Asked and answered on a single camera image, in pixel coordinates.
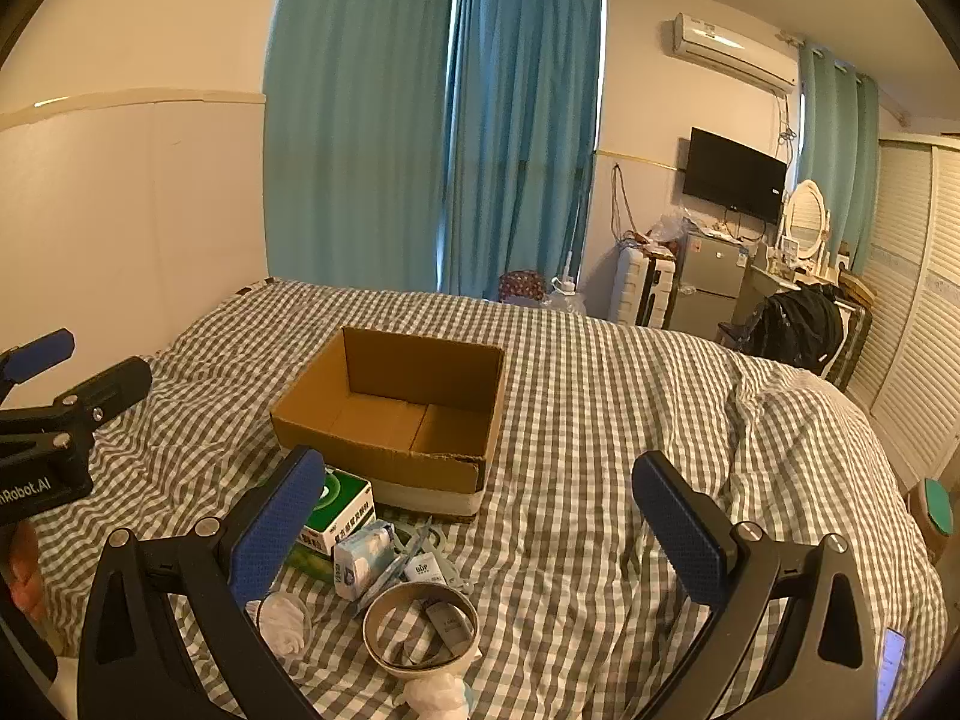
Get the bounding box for red patterned bag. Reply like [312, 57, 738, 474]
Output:
[499, 270, 547, 302]

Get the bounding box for clear plastic bag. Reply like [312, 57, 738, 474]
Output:
[649, 210, 691, 245]

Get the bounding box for narrow teal curtain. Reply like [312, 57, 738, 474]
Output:
[795, 41, 880, 271]

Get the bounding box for grey white checked blanket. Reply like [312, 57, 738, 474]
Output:
[0, 277, 950, 720]

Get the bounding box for brown cardboard box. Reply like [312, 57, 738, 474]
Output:
[270, 326, 505, 518]

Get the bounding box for silver small fridge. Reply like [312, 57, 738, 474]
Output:
[667, 229, 751, 342]

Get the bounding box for blue face mask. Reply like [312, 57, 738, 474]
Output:
[360, 525, 466, 608]

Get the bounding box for white oval mirror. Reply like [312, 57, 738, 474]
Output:
[780, 180, 832, 260]

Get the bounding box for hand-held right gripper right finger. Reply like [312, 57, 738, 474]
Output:
[631, 450, 880, 720]

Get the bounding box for white air conditioner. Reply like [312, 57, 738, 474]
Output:
[671, 13, 797, 97]

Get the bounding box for wide teal curtain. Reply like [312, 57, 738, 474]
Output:
[262, 0, 458, 293]

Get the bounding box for clear bag of white gloves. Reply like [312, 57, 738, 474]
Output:
[251, 591, 314, 661]

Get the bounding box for hanging cables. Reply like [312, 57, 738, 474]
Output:
[609, 163, 631, 241]

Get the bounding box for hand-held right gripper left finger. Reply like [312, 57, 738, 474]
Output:
[77, 445, 327, 720]

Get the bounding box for smartphone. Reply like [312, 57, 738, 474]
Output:
[874, 626, 908, 713]

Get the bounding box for white blue tissue packet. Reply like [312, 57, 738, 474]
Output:
[332, 521, 395, 601]

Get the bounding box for green packet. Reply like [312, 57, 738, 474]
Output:
[289, 544, 338, 578]

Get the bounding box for green topped stool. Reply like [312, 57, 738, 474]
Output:
[907, 478, 955, 563]

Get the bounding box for white dressing table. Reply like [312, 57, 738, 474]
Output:
[731, 255, 841, 346]

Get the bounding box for wooden chair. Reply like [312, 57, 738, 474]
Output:
[836, 270, 875, 391]

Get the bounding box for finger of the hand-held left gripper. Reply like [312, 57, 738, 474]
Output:
[0, 357, 153, 436]
[0, 328, 76, 391]

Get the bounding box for cream bed headboard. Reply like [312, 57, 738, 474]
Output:
[0, 90, 271, 406]

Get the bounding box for white suitcase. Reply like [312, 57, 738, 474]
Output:
[609, 246, 680, 329]

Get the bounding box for white louvered wardrobe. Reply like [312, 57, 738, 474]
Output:
[844, 131, 960, 496]

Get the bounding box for person's left hand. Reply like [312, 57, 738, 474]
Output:
[0, 521, 50, 623]

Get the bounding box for black wall television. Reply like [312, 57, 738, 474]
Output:
[682, 127, 788, 224]

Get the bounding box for teal window curtain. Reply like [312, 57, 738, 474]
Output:
[439, 0, 605, 299]

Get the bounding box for green white medicine box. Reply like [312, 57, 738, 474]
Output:
[289, 465, 376, 556]

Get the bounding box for black backpack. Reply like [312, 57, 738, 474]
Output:
[750, 286, 845, 374]

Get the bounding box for wide tape roll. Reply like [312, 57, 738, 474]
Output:
[362, 581, 481, 674]

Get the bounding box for white tissue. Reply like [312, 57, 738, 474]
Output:
[401, 671, 477, 720]

